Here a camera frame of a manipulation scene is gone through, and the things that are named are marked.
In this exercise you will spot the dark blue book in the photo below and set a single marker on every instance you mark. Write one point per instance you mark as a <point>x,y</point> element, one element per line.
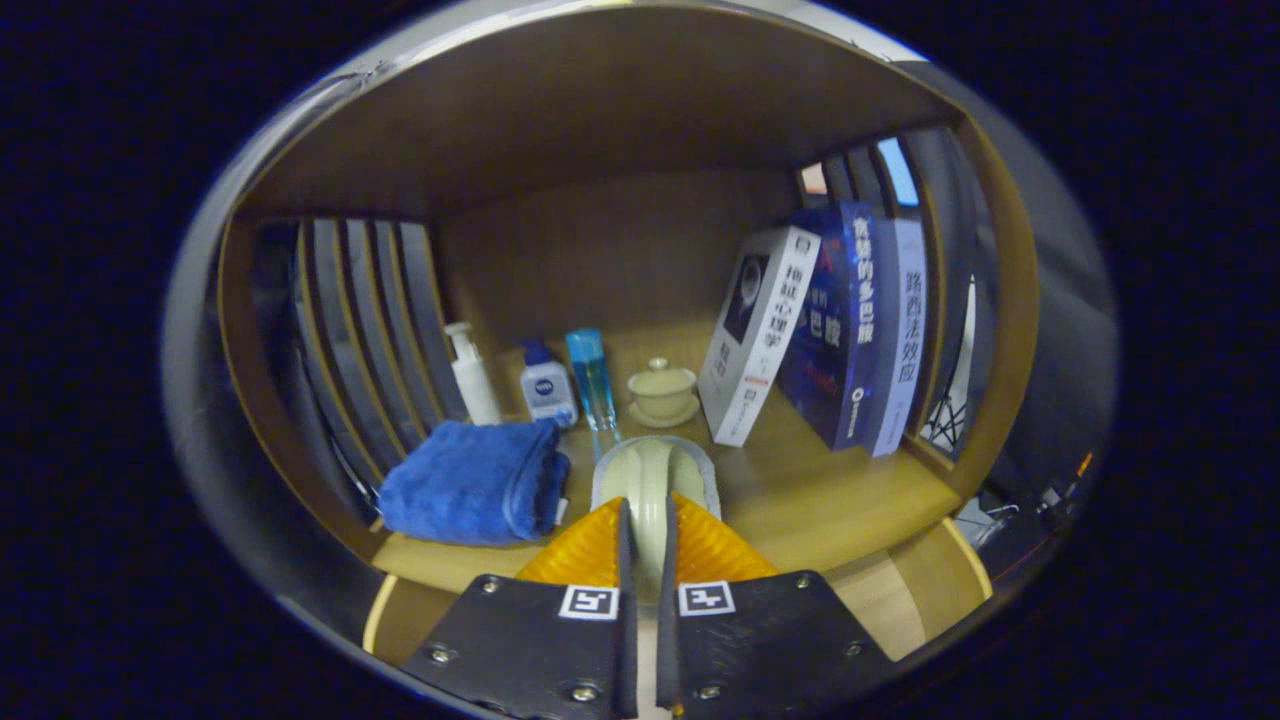
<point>830,340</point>

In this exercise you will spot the black tripod stand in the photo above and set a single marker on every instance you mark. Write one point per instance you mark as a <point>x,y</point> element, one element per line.
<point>945,425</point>

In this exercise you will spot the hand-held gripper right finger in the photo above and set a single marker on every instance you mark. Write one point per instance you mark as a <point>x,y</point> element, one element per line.
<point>770,650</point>

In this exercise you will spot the wooden cabinet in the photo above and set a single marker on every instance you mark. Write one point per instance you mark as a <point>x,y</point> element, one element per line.
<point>600,100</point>

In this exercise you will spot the white book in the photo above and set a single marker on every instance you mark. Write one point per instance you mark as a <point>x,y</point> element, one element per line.
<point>760,330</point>

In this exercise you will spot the grey-blue book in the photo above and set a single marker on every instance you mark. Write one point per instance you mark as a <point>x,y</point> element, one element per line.
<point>905,340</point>

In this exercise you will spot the white bottle blue cap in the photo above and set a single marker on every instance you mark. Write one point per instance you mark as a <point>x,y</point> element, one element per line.
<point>547,390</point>

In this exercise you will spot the pale green lidded teacup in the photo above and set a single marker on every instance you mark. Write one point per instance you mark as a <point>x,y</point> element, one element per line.
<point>662,392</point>

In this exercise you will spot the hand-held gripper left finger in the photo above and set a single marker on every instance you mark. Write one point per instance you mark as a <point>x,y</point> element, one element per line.
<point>530,650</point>

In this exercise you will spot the clear blue bottle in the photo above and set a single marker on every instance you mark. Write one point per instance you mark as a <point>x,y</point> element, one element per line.
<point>592,385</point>

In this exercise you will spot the wooden countertop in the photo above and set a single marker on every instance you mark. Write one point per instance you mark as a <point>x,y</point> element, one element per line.
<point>820,490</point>

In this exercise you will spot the white pump bottle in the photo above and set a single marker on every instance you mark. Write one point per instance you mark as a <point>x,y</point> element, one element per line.
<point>475,385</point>

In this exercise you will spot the blue rolled towel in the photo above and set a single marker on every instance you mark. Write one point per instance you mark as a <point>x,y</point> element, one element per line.
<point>470,480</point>

